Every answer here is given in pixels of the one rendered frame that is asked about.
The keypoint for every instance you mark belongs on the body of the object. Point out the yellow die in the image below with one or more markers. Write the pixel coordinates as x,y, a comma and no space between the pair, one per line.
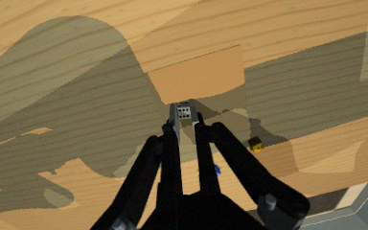
256,144

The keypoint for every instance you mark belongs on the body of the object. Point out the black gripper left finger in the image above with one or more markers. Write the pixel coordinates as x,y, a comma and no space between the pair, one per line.
129,204

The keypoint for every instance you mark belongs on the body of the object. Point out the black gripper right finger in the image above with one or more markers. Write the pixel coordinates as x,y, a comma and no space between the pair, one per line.
280,207

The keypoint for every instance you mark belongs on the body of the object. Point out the white die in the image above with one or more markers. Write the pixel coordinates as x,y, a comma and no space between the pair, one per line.
183,110

